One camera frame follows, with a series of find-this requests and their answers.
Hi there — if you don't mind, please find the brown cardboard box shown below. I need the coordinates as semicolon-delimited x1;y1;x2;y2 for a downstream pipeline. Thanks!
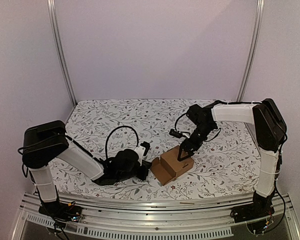
150;145;194;186

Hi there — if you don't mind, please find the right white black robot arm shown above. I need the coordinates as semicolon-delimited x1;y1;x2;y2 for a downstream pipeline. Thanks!
177;98;288;218

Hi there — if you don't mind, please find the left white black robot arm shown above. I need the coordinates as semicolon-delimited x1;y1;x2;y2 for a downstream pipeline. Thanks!
17;120;152;217

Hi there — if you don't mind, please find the floral patterned table mat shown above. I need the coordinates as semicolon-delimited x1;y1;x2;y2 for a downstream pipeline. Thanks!
38;98;275;201

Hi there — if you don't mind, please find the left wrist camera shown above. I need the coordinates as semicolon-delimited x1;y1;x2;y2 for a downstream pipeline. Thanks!
134;141;151;165

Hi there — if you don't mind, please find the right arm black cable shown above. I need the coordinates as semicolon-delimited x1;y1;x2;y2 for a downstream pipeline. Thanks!
174;113;190;133

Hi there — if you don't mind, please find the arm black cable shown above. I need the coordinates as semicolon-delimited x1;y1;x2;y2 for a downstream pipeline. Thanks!
104;125;141;161
174;113;190;133

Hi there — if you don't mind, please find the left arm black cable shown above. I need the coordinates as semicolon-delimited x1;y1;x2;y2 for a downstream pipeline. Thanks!
104;125;141;161

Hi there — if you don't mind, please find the aluminium front rail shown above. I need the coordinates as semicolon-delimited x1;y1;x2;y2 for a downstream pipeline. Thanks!
11;192;300;240

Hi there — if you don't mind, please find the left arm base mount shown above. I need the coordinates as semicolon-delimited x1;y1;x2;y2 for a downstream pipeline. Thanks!
38;197;83;222

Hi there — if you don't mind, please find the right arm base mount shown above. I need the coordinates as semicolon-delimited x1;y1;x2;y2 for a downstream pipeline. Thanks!
230;191;275;223

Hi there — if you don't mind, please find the right aluminium frame post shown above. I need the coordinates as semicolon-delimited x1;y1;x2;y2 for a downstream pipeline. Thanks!
236;0;265;102

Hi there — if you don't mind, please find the aluminium frame post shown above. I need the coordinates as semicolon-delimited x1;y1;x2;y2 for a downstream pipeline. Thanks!
47;0;78;108
236;0;265;102

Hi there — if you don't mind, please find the left aluminium frame post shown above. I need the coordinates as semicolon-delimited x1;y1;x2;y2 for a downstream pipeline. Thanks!
47;0;78;108

